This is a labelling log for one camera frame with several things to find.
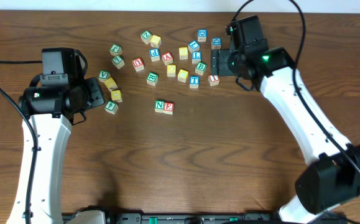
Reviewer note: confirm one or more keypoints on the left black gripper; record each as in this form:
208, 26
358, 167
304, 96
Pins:
96, 92

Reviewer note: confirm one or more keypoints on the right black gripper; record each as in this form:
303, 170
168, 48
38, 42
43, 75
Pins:
220, 62

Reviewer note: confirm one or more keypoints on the green R block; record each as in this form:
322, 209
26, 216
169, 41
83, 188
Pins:
152, 78

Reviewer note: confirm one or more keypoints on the green N block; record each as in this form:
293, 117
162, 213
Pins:
159, 106

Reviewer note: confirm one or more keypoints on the red E block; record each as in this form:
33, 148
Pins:
168, 108

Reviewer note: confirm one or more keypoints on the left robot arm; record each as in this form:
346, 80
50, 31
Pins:
49, 105

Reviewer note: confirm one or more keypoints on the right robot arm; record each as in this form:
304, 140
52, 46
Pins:
332, 176

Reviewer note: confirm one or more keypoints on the red I block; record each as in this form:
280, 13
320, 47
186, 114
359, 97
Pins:
213, 80

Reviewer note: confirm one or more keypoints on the green 4 block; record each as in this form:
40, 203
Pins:
111, 107

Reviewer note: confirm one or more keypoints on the green B block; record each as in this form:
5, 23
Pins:
200, 68

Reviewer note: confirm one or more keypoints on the yellow K block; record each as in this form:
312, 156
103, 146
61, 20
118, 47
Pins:
110, 84

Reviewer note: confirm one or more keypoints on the yellow O block left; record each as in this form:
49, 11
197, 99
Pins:
116, 96

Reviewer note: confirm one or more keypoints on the yellow o block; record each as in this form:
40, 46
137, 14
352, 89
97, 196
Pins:
116, 96
171, 70

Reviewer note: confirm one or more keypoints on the green V block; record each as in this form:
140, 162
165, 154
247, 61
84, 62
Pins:
103, 75

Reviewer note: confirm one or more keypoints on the blue D block right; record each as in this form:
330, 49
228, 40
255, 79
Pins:
216, 43

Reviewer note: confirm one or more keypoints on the blue d block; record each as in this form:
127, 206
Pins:
216, 43
202, 35

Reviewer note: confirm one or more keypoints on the blue L block lower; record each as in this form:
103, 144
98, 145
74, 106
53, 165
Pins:
196, 57

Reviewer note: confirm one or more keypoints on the blue l block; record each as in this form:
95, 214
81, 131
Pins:
193, 46
196, 57

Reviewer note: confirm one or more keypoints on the blue T block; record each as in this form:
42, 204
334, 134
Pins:
194, 81

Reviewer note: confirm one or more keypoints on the blue L block upper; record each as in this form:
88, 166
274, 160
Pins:
193, 46

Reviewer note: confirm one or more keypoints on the blue D block top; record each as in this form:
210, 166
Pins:
202, 35

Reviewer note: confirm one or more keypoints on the yellow C block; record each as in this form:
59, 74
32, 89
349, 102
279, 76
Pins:
182, 75

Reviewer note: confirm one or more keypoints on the yellow S block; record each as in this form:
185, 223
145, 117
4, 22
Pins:
183, 53

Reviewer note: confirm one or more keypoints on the green 7 block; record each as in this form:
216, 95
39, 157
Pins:
118, 61

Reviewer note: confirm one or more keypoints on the yellow O block centre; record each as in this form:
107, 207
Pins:
171, 70

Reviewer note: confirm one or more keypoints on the green J block left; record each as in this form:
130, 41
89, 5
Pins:
115, 50

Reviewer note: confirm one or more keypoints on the red A block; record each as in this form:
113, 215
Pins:
167, 58

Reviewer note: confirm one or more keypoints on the red U block left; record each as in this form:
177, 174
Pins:
138, 64

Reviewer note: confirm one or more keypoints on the blue P block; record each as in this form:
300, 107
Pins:
154, 54

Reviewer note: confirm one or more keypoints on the yellow block beside Z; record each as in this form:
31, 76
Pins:
155, 41

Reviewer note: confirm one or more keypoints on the green Z block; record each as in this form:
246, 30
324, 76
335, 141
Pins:
146, 37

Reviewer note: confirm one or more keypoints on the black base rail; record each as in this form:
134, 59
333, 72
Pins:
99, 216

